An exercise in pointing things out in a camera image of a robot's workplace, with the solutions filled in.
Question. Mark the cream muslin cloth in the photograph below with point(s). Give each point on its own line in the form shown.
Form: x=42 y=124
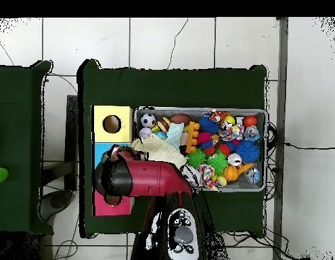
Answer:
x=161 y=151

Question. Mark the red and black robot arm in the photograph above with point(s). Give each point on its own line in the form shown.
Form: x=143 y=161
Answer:
x=156 y=176

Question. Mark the wooden box with three holes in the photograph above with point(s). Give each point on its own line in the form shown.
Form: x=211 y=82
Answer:
x=123 y=127

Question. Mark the silver mesh bin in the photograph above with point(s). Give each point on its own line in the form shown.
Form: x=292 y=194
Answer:
x=237 y=186

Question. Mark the blue globe ball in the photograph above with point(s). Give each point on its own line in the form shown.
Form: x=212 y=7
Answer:
x=161 y=135

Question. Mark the mint green muslin cloth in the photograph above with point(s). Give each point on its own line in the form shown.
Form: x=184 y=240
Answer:
x=174 y=134

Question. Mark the toy burger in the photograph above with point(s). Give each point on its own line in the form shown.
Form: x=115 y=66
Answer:
x=164 y=124

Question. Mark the white baseball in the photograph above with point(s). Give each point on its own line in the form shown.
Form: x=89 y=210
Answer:
x=145 y=132

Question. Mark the orange plastic building block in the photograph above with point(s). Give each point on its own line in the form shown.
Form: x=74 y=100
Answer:
x=191 y=135

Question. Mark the brown toy football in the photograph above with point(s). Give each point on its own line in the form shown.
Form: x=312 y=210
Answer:
x=180 y=119

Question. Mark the black and white soccer ball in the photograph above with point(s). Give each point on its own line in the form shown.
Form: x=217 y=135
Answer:
x=148 y=120

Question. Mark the orange striped tiger plush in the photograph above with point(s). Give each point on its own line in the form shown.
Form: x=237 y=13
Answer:
x=218 y=116

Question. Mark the orange toy basketball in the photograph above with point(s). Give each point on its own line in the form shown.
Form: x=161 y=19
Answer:
x=231 y=173

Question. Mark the crushed clear plastic bottle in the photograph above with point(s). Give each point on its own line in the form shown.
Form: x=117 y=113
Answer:
x=252 y=176

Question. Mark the grey metal rail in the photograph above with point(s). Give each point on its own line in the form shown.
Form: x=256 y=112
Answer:
x=281 y=81

